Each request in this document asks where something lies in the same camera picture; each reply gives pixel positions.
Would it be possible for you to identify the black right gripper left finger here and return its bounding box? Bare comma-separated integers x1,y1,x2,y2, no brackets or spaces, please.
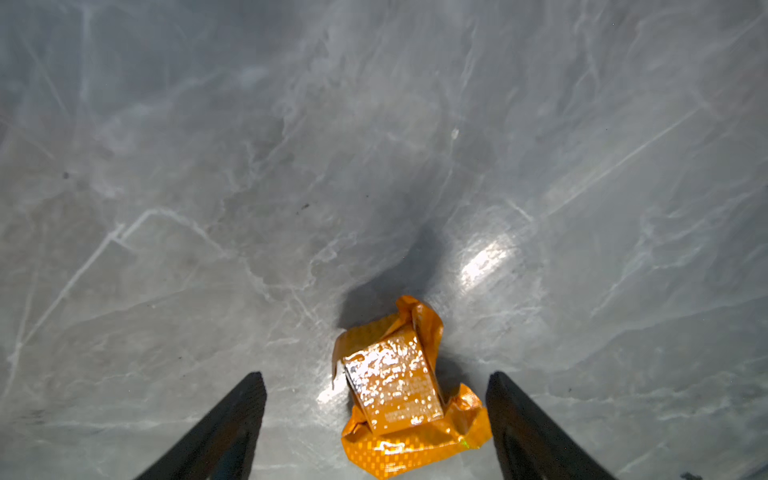
137,372,267,480

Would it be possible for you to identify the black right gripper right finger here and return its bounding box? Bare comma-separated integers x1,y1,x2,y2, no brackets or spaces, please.
486,371,614,480

